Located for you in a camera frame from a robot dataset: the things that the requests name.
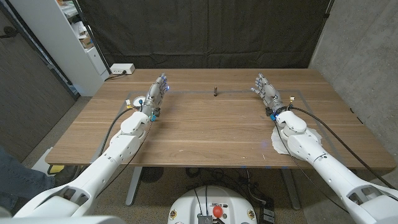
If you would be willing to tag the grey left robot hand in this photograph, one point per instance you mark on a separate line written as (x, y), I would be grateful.
(154, 95)

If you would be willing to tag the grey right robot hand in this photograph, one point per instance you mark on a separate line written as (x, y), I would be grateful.
(270, 93)

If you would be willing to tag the white paper towel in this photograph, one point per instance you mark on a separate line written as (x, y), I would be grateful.
(279, 143)

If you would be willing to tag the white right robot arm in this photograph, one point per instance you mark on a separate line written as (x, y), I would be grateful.
(323, 165)

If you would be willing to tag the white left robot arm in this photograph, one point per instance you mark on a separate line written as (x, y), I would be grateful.
(121, 149)

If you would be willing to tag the white jar lid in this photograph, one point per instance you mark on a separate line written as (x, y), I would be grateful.
(137, 101)

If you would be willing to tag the white power strip box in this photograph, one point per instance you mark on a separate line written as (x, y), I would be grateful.
(122, 68)

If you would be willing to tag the black backdrop curtain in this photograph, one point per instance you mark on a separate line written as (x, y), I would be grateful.
(205, 34)

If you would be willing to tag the black round vented disc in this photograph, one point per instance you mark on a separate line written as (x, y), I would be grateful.
(152, 174)

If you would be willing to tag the black backdrop stand pole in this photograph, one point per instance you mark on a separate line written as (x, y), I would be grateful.
(93, 40)
(327, 12)

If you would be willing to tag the small cardboard box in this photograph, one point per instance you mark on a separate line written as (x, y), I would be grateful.
(86, 42)

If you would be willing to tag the grey table leg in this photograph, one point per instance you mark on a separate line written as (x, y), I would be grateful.
(134, 186)
(290, 189)

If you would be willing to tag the white shelf cabinet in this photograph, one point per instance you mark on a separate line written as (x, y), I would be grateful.
(59, 46)

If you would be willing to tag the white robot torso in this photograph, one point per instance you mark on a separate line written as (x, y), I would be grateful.
(189, 205)

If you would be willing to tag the dark person's shoe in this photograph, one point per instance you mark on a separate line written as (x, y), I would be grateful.
(66, 175)

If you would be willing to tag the black floor power strip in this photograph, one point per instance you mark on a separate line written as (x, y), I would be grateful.
(267, 214)

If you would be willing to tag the small yellow object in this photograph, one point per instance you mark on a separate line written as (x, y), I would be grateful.
(56, 169)

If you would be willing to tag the red emergency stop button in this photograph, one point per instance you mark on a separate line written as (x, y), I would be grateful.
(217, 211)

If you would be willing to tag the white floor board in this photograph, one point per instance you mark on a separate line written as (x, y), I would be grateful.
(43, 161)

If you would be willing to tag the person's leg in jeans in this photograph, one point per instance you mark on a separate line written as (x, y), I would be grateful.
(18, 180)

